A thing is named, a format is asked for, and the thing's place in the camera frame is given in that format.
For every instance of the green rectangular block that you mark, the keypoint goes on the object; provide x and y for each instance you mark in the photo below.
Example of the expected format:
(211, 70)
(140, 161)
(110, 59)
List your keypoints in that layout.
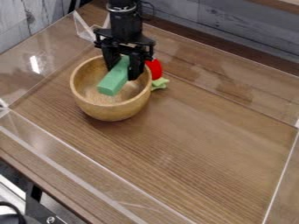
(115, 79)

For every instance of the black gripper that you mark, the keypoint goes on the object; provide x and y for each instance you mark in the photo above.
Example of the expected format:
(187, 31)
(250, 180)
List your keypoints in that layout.
(123, 37)

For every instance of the black metal table frame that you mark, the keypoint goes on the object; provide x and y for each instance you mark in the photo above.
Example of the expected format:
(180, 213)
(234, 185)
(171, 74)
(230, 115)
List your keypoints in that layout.
(35, 209)

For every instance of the brown wooden bowl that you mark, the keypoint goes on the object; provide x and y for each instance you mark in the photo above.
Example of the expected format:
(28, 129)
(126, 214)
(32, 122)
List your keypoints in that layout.
(103, 107)

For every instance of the red plush strawberry toy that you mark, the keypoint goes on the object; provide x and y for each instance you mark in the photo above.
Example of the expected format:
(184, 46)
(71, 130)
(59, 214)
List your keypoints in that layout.
(159, 81)

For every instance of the clear acrylic corner bracket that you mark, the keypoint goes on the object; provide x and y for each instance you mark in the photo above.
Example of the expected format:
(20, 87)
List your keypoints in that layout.
(84, 30)

